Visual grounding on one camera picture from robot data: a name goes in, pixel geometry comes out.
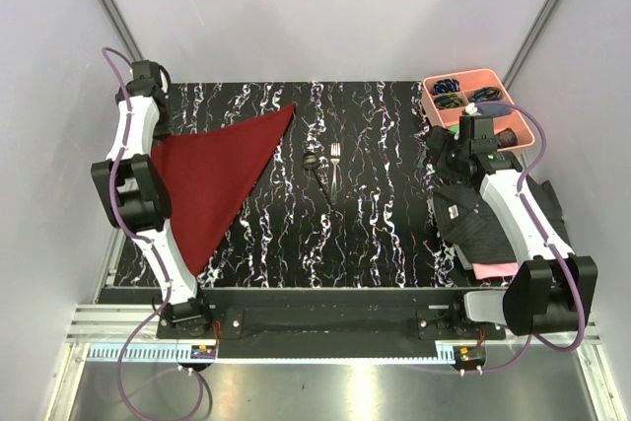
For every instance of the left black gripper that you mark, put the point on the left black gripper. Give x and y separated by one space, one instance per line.
165 129

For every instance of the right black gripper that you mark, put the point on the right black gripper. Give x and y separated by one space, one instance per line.
443 140

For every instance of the red cloth napkin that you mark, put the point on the red cloth napkin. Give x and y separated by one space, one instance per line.
210 175

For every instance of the silver metal fork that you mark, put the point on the silver metal fork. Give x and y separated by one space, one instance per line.
335 156

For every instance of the black spoon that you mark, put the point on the black spoon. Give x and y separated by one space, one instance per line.
310 163

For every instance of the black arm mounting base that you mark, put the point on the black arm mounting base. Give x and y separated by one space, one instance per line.
425 313

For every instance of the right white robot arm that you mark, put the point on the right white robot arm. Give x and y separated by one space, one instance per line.
554 288

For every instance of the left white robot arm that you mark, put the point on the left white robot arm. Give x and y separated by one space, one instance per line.
136 200

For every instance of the dark patterned rolled sock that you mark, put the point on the dark patterned rolled sock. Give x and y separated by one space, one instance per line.
507 138

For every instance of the black green rolled sock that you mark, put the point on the black green rolled sock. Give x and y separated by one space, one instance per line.
448 101

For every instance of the pink divided organizer tray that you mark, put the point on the pink divided organizer tray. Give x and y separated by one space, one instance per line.
470 81

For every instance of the dark striped folded shirt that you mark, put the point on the dark striped folded shirt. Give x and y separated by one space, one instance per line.
465 221

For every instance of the navy patterned rolled sock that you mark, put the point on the navy patterned rolled sock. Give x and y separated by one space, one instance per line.
485 94

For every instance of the black blue rolled sock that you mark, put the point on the black blue rolled sock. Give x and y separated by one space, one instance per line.
445 86

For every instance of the pink folded garment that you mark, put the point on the pink folded garment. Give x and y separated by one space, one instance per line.
495 270

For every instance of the black marble pattern mat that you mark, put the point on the black marble pattern mat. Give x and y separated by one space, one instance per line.
381 232

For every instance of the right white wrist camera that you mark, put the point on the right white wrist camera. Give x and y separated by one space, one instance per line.
471 110

